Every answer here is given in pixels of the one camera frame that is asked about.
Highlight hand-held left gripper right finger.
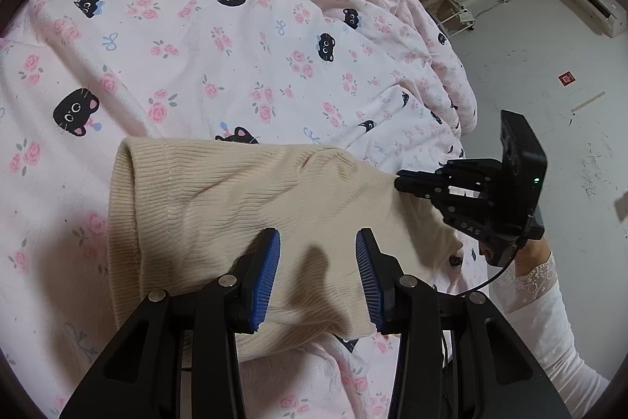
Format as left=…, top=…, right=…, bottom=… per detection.
left=356, top=228, right=572, bottom=419

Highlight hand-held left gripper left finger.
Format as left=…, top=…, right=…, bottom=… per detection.
left=59, top=228, right=281, bottom=419

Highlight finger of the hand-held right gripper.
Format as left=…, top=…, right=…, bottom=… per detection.
left=407, top=186, right=486, bottom=216
left=395, top=158, right=496, bottom=193

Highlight beige ribbed knit top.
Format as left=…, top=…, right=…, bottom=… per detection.
left=107, top=135, right=472, bottom=361

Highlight person's right forearm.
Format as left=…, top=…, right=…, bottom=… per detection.
left=491, top=235, right=612, bottom=415

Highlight pink cat-print duvet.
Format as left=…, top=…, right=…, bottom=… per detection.
left=0, top=0, right=479, bottom=419

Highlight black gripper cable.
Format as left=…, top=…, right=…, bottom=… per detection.
left=434, top=237, right=528, bottom=297

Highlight pale wall tape strip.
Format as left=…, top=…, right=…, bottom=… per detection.
left=570, top=91, right=607, bottom=112

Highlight white wire rack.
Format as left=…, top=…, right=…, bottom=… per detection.
left=434, top=0, right=478, bottom=38

